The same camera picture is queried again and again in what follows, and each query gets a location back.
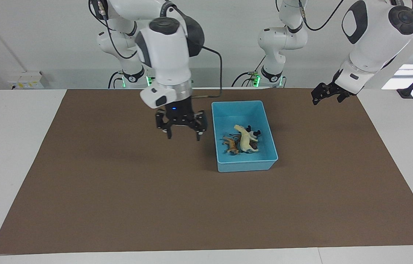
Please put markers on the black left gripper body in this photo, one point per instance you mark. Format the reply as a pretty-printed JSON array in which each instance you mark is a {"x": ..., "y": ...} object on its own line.
[{"x": 340, "y": 87}]

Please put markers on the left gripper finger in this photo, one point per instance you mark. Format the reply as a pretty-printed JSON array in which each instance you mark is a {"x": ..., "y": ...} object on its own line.
[
  {"x": 322, "y": 91},
  {"x": 342, "y": 97}
]

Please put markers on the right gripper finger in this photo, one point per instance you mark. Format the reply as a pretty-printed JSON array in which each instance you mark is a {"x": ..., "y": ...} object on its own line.
[
  {"x": 161, "y": 121},
  {"x": 201, "y": 121}
]

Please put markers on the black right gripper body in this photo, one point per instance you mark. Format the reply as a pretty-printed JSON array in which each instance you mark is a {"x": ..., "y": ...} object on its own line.
[{"x": 180, "y": 113}]

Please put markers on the orange striped tiger toy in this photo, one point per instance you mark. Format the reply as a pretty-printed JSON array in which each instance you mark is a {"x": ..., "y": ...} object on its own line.
[{"x": 231, "y": 146}]

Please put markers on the cream white horse toy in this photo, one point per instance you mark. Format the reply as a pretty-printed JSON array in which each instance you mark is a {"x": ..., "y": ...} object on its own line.
[{"x": 244, "y": 141}]

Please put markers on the black white panda toy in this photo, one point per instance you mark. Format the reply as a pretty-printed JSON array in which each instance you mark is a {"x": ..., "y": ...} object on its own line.
[{"x": 254, "y": 133}]

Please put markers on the brown lion toy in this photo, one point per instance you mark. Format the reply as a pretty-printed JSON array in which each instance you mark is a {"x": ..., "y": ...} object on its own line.
[{"x": 254, "y": 147}]

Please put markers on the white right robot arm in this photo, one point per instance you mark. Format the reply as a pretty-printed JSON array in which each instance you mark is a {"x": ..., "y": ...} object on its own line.
[{"x": 166, "y": 47}]

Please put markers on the blue plastic storage box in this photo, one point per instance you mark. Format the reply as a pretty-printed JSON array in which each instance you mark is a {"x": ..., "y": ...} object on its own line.
[{"x": 244, "y": 163}]

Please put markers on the brown table mat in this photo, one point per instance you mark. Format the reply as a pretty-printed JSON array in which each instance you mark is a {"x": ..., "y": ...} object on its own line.
[{"x": 155, "y": 205}]

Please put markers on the white wall power socket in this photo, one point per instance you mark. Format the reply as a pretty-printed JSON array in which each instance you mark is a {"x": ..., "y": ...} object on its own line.
[{"x": 26, "y": 80}]

